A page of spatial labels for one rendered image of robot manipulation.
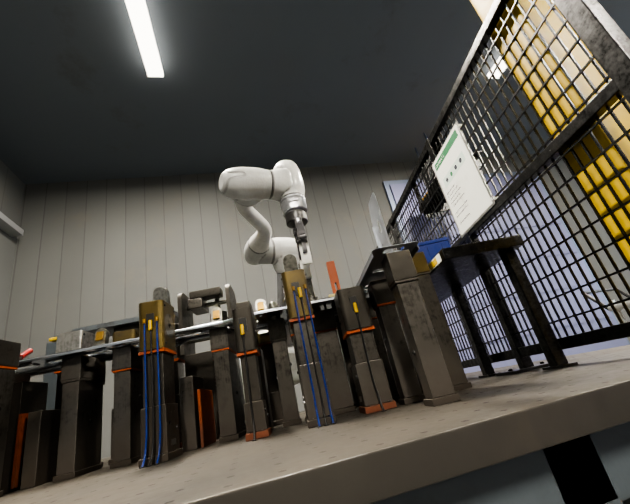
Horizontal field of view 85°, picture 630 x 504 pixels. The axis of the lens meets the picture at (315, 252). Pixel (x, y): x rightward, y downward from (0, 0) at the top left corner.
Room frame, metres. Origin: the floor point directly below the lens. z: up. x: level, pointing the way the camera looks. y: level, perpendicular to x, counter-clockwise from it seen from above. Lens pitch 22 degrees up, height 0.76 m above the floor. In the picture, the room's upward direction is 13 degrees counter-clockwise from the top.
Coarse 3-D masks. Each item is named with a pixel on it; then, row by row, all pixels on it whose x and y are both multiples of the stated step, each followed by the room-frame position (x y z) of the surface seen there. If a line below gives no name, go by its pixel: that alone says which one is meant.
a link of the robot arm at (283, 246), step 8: (280, 240) 1.53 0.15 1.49; (288, 240) 1.55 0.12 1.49; (280, 248) 1.52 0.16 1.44; (288, 248) 1.54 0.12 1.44; (296, 248) 1.56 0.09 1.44; (280, 256) 1.54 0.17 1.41; (296, 256) 1.58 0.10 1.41; (272, 264) 1.62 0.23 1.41; (280, 264) 1.57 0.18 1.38; (280, 272) 1.60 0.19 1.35; (280, 280) 1.63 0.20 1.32; (280, 288) 1.64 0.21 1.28; (280, 296) 1.66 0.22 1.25; (280, 304) 1.68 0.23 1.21; (288, 328) 1.72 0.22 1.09; (288, 336) 1.74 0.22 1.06; (288, 344) 1.75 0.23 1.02; (296, 368) 1.79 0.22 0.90; (296, 376) 1.80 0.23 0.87; (296, 384) 1.86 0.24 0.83
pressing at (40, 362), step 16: (320, 304) 0.99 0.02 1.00; (224, 320) 0.91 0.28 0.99; (256, 320) 1.00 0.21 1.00; (176, 336) 0.97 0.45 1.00; (192, 336) 1.03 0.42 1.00; (208, 336) 1.04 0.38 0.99; (64, 352) 0.87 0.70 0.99; (80, 352) 0.92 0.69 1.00; (112, 352) 1.00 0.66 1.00; (32, 368) 0.98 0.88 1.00; (48, 368) 1.03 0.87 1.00
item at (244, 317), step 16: (240, 320) 0.81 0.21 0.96; (240, 336) 0.81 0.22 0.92; (256, 336) 0.85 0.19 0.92; (240, 352) 0.81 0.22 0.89; (256, 352) 0.82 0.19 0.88; (256, 368) 0.82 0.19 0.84; (256, 384) 0.82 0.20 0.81; (256, 400) 0.82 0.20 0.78; (256, 416) 0.82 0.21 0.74; (256, 432) 0.81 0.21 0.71
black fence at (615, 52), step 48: (576, 0) 0.45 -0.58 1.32; (480, 48) 0.69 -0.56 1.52; (624, 48) 0.45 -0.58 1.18; (480, 96) 0.77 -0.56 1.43; (624, 96) 0.49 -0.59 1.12; (432, 144) 1.07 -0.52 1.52; (480, 144) 0.85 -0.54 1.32; (576, 144) 0.61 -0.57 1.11; (432, 192) 1.21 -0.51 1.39; (528, 192) 0.78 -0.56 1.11; (528, 240) 0.86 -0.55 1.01; (576, 240) 0.73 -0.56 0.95; (576, 288) 0.78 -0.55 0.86; (576, 336) 0.84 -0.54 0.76; (624, 336) 0.73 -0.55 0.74
